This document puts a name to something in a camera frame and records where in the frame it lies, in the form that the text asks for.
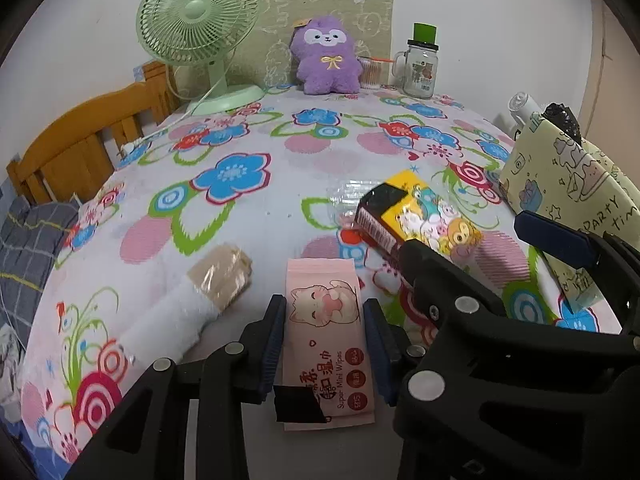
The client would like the grey plaid pillow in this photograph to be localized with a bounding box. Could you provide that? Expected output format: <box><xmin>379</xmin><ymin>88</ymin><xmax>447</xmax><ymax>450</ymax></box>
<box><xmin>0</xmin><ymin>195</ymin><xmax>83</xmax><ymax>341</ymax></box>

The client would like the glass jar mug green lid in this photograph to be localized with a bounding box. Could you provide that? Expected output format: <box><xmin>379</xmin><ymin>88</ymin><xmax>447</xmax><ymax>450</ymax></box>
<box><xmin>392</xmin><ymin>23</ymin><xmax>440</xmax><ymax>99</ymax></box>

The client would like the black plastic bag roll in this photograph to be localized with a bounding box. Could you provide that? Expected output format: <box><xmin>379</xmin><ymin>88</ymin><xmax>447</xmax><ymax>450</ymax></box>
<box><xmin>542</xmin><ymin>102</ymin><xmax>583</xmax><ymax>147</ymax></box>

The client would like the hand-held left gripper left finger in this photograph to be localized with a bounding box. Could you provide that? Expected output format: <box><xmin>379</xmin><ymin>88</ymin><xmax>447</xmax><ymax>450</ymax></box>
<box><xmin>65</xmin><ymin>294</ymin><xmax>287</xmax><ymax>480</ymax></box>

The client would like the white crumpled cloth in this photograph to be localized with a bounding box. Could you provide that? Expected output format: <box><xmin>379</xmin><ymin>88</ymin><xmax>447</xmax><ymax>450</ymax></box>
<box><xmin>0</xmin><ymin>322</ymin><xmax>26</xmax><ymax>407</ymax></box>

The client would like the pink wet wipes pack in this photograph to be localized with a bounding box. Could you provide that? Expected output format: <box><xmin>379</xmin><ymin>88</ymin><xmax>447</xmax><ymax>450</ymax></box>
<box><xmin>274</xmin><ymin>258</ymin><xmax>376</xmax><ymax>432</ymax></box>

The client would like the white standing fan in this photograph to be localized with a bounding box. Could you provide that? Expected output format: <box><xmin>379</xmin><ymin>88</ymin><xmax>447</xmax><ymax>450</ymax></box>
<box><xmin>492</xmin><ymin>91</ymin><xmax>544</xmax><ymax>137</ymax></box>

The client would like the beige door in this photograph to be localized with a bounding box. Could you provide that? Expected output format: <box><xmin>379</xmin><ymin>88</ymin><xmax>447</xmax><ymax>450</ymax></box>
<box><xmin>579</xmin><ymin>0</ymin><xmax>640</xmax><ymax>161</ymax></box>

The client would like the wooden bed headboard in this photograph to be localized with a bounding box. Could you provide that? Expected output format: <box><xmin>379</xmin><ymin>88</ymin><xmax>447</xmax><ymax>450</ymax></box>
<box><xmin>6</xmin><ymin>62</ymin><xmax>181</xmax><ymax>206</ymax></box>

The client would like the floral tablecloth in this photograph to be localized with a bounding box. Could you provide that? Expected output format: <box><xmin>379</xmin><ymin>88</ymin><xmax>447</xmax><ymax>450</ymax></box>
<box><xmin>20</xmin><ymin>82</ymin><xmax>623</xmax><ymax>466</ymax></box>

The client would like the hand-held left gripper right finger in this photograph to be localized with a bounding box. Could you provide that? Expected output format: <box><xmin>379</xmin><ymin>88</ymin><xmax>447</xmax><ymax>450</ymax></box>
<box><xmin>363</xmin><ymin>299</ymin><xmax>425</xmax><ymax>407</ymax></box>

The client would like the yellow cartoon tissue pack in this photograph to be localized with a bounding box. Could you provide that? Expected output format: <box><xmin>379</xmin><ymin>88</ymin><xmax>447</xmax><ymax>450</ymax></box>
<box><xmin>327</xmin><ymin>170</ymin><xmax>483</xmax><ymax>263</ymax></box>

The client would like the small glass toothpick holder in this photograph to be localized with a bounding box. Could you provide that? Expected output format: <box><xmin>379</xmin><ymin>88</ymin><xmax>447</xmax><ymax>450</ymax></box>
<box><xmin>359</xmin><ymin>55</ymin><xmax>396</xmax><ymax>92</ymax></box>

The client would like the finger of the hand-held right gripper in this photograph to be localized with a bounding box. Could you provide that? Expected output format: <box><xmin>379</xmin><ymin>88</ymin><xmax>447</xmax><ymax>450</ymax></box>
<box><xmin>392</xmin><ymin>239</ymin><xmax>640</xmax><ymax>480</ymax></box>
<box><xmin>514</xmin><ymin>210</ymin><xmax>640</xmax><ymax>337</ymax></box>

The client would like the purple plush toy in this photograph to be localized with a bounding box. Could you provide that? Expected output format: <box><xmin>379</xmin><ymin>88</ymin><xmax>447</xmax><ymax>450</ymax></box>
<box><xmin>290</xmin><ymin>16</ymin><xmax>365</xmax><ymax>96</ymax></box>

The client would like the green patterned board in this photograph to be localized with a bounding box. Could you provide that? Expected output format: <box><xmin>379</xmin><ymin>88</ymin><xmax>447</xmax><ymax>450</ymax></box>
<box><xmin>175</xmin><ymin>0</ymin><xmax>395</xmax><ymax>102</ymax></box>

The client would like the green desk fan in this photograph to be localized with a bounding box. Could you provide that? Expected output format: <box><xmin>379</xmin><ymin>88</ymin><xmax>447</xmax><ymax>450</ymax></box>
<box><xmin>136</xmin><ymin>0</ymin><xmax>266</xmax><ymax>117</ymax></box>

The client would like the white fan power cable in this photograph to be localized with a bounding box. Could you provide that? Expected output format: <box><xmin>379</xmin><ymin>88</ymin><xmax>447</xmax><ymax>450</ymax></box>
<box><xmin>119</xmin><ymin>50</ymin><xmax>236</xmax><ymax>155</ymax></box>

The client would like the yellow patterned fabric box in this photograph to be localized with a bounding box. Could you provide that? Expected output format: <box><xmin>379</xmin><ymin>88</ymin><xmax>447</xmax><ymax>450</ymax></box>
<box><xmin>499</xmin><ymin>110</ymin><xmax>640</xmax><ymax>306</ymax></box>

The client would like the blue wall sticker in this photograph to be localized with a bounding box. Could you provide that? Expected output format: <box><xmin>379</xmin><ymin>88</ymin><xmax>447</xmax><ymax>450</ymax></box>
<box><xmin>132</xmin><ymin>61</ymin><xmax>164</xmax><ymax>84</ymax></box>

